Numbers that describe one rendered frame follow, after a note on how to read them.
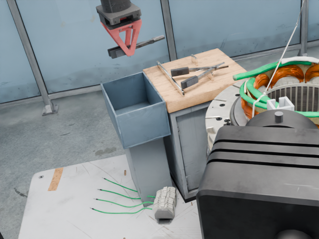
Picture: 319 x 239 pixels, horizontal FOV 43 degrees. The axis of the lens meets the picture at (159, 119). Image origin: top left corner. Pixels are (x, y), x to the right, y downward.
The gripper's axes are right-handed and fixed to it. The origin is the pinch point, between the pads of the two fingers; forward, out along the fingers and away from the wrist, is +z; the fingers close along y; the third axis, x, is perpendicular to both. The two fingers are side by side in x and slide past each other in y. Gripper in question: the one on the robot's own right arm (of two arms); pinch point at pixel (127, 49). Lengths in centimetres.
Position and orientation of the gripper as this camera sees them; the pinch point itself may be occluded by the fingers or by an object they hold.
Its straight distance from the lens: 87.2
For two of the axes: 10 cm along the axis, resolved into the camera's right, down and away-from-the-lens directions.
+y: 3.9, 4.5, -8.0
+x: 9.0, -3.6, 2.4
